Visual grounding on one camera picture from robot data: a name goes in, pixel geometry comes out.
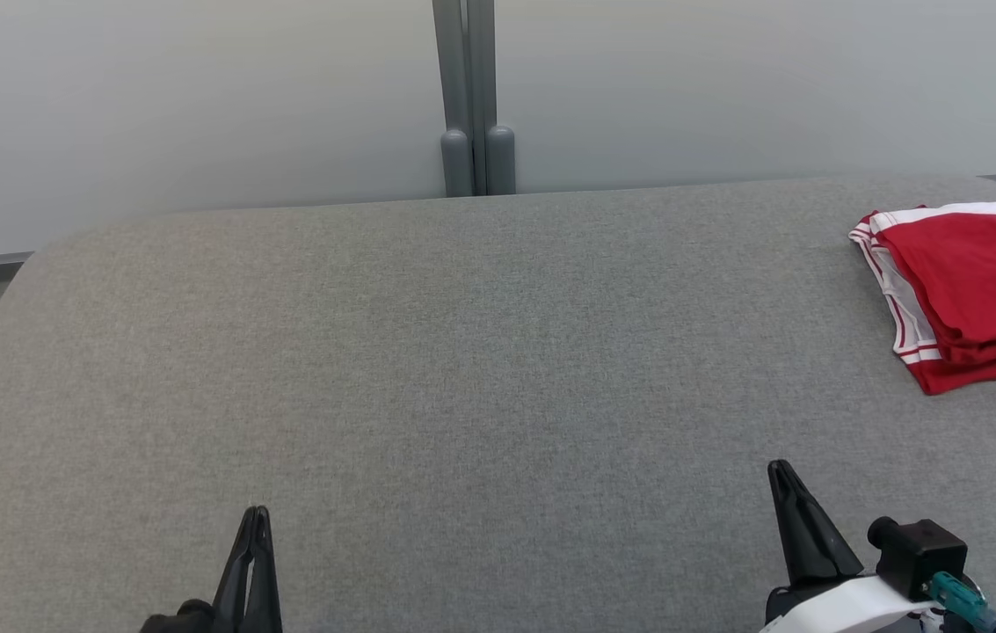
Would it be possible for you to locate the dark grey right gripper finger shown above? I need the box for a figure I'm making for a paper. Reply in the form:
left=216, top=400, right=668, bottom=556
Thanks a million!
left=780, top=459, right=864, bottom=582
left=767, top=459, right=825, bottom=589

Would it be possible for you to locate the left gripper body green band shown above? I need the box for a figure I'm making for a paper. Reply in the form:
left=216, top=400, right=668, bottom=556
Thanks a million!
left=139, top=600, right=217, bottom=633

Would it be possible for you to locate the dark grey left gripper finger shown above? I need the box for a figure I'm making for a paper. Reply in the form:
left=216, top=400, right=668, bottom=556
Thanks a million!
left=213, top=507, right=255, bottom=633
left=243, top=506, right=284, bottom=633

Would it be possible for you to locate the teal right camera connector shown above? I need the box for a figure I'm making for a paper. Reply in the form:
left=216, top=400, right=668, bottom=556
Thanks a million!
left=920, top=571, right=996, bottom=633

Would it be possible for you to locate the red garment with white stripes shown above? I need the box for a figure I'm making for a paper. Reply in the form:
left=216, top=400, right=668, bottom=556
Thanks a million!
left=848, top=202, right=996, bottom=397

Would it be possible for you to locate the grey fabric sofa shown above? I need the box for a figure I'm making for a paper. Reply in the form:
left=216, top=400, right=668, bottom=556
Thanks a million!
left=0, top=173, right=996, bottom=633

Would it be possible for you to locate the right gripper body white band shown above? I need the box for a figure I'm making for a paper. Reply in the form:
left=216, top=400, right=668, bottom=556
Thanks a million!
left=761, top=575, right=938, bottom=633

